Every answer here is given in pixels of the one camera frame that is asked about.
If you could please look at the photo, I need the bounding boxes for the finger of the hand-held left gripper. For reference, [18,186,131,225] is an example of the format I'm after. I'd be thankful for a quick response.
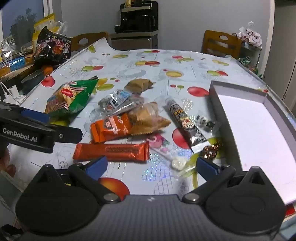
[50,124,83,144]
[0,103,51,124]

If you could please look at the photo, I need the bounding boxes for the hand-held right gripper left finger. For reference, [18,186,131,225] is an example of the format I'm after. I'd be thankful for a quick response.
[35,155,122,205]

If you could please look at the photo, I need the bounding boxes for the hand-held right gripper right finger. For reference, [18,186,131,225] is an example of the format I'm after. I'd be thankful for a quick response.
[181,156,266,205]

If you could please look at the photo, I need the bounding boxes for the long orange snack bar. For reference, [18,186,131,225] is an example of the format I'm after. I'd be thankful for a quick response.
[72,141,150,163]

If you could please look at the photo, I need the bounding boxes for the orange snack packet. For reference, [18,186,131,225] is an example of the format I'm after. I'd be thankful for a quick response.
[90,113,133,143]

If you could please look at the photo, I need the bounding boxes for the small clear panda candy packet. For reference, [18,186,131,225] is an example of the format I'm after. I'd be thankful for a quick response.
[194,111,221,133]

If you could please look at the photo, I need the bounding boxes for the clear pink print candy packet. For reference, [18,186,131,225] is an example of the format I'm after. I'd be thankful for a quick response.
[148,134,188,172]

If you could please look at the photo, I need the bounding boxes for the grey cardboard box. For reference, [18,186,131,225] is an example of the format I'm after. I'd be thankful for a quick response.
[208,81,296,205]

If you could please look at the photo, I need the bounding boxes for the clear grey blue-label snack packet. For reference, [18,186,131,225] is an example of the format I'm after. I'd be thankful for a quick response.
[97,89,145,116]

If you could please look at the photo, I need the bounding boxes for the clear tan pastry packet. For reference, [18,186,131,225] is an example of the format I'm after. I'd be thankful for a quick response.
[127,102,171,135]

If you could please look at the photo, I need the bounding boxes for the person's left hand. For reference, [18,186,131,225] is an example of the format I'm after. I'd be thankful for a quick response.
[0,148,17,178]

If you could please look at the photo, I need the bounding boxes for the green snack bag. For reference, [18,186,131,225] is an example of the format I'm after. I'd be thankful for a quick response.
[44,76,100,121]

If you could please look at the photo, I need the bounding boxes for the blue packet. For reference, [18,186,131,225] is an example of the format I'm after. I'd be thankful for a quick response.
[7,58,26,70]

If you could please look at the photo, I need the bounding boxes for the black noodle bag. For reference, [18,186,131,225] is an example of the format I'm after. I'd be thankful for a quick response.
[34,26,72,66]

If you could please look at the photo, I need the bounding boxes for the yellow snack bag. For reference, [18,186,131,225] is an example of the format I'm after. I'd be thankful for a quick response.
[34,13,56,33]

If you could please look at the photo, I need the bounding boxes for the wooden chair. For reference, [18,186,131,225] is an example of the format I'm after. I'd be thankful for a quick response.
[69,32,109,58]
[201,30,243,59]

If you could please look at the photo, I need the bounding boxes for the fruit print tablecloth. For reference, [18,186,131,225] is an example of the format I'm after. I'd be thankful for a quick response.
[0,38,296,204]

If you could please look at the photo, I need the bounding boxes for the grey cabinet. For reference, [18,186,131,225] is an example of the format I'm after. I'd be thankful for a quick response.
[109,31,159,50]

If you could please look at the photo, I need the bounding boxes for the metal storage rack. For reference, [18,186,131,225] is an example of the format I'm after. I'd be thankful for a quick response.
[240,42,262,75]

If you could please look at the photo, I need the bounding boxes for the white printed plastic bag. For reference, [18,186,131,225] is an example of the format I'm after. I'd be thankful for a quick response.
[238,22,263,48]

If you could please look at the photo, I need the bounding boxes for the white charger with cable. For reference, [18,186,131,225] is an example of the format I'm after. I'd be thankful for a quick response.
[0,82,28,105]

